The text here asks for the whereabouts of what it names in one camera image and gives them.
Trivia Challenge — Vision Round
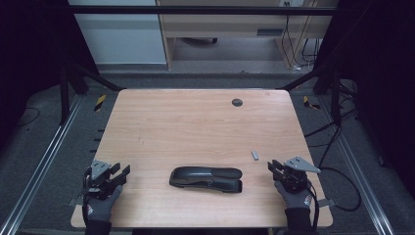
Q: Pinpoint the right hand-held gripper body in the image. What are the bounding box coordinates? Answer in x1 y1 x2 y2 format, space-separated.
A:
277 156 322 194

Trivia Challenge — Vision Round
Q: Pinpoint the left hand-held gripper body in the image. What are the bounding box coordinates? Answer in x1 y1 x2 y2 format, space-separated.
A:
82 159 123 201

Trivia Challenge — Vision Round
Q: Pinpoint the person's right hand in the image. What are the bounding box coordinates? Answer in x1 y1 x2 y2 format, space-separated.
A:
274 180 315 212

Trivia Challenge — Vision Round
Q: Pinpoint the yellow clamp left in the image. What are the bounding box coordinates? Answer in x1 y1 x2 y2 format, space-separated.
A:
93 94 108 113

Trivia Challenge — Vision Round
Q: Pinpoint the yellow clamp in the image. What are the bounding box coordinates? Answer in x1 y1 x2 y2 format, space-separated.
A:
302 95 321 111
93 94 108 113

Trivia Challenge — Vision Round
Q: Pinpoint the yellow clamp right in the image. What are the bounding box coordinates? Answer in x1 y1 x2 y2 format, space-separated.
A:
302 95 321 111

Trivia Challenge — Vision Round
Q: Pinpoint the white cabinet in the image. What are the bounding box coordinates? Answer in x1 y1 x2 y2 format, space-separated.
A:
68 0 167 66

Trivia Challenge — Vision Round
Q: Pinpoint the light wooden desk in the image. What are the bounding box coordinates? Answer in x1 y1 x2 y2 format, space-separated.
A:
156 0 339 71

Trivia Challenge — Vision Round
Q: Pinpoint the aluminium floor rail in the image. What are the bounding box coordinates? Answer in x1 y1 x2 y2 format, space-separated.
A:
317 96 395 235
0 94 84 235

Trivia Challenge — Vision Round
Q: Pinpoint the black frame strut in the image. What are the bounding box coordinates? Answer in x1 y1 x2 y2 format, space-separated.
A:
277 65 343 126
59 62 126 125

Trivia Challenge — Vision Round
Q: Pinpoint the thin black floor cable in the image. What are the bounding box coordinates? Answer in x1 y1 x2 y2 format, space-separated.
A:
16 107 41 127

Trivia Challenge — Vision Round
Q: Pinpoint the black cable bundle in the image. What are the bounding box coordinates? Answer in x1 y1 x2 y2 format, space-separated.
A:
300 38 323 67

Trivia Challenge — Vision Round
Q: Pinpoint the black hanging cable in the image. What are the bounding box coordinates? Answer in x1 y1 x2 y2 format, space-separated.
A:
281 1 296 69

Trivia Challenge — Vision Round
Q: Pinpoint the black horizontal frame bar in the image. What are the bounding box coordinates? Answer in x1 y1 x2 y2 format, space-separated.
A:
68 5 339 16

